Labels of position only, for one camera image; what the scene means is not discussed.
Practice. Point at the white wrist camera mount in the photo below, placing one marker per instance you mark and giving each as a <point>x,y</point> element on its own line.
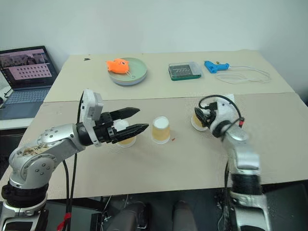
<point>226,109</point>
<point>89,106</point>

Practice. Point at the orange fish toy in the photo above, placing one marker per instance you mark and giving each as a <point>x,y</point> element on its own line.
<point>118,66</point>

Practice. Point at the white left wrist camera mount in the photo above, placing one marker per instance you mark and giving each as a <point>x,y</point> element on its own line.
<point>89,106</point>

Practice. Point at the blue glue gun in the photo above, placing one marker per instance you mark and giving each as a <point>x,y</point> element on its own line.
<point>214,67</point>

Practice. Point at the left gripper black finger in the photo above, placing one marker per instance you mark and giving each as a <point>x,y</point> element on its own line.
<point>126,112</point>
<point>133,130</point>

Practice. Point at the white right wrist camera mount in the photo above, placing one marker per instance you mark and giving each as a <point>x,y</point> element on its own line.
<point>226,109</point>

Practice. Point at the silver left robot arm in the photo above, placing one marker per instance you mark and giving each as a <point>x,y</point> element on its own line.
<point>36,154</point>

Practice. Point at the white side table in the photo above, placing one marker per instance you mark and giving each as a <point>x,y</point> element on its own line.
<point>14,124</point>

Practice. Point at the clear green bit box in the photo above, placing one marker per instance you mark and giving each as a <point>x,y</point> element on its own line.
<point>184,71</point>

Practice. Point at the beige cardboard sheet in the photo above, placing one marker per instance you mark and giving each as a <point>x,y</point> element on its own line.
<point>154,168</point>
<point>156,89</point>

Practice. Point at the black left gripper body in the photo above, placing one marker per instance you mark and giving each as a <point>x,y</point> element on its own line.
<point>104,130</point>

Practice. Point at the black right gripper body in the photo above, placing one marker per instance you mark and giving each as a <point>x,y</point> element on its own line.
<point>209,115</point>

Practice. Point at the pale blue plate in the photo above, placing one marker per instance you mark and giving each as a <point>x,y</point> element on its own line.
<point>127,84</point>

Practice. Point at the pale green plate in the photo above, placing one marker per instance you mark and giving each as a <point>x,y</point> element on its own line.
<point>137,68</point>

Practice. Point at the grey open laptop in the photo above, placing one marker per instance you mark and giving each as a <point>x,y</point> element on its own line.
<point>24,72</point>

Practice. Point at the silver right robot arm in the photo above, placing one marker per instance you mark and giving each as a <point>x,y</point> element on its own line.
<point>245,163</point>

